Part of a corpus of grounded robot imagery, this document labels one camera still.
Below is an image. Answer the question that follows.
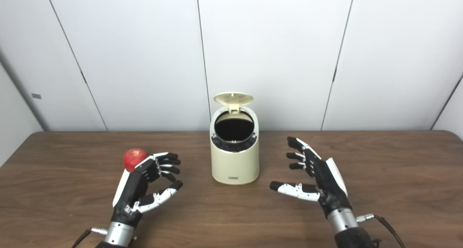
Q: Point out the cream-colored bin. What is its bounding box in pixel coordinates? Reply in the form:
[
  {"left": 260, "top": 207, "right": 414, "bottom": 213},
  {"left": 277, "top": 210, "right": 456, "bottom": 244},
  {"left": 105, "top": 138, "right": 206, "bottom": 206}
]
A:
[{"left": 210, "top": 105, "right": 260, "bottom": 185}]

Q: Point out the red apple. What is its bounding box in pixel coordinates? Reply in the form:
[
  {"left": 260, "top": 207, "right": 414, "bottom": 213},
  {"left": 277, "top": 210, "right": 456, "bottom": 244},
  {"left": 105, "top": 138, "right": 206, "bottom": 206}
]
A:
[{"left": 123, "top": 148, "right": 148, "bottom": 173}]

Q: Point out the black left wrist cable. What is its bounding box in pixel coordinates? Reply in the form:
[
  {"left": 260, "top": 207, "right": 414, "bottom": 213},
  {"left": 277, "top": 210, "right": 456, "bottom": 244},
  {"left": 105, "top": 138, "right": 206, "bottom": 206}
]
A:
[{"left": 71, "top": 227, "right": 108, "bottom": 248}]

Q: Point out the round cream bin lid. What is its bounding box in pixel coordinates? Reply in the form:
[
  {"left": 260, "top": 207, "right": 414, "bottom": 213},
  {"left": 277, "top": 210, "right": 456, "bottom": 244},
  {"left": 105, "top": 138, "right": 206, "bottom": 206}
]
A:
[{"left": 213, "top": 92, "right": 254, "bottom": 114}]

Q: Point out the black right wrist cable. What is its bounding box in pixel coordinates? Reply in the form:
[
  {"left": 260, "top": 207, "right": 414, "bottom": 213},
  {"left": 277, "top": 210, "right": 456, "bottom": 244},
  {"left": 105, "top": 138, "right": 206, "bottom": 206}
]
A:
[{"left": 356, "top": 214, "right": 405, "bottom": 248}]

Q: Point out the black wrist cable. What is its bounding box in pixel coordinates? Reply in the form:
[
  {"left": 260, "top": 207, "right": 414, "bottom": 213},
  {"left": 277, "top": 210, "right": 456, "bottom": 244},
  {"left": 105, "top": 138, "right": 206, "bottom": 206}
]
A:
[
  {"left": 71, "top": 227, "right": 108, "bottom": 248},
  {"left": 356, "top": 214, "right": 405, "bottom": 248}
]

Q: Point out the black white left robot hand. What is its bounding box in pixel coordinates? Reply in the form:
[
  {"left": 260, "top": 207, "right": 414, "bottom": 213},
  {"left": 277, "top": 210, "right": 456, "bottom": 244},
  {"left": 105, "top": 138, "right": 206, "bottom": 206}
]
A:
[{"left": 111, "top": 152, "right": 183, "bottom": 227}]

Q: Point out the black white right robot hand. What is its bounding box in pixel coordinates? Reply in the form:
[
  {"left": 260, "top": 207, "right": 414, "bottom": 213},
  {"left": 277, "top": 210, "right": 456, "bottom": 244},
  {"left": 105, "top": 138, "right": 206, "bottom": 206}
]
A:
[{"left": 269, "top": 136, "right": 353, "bottom": 219}]

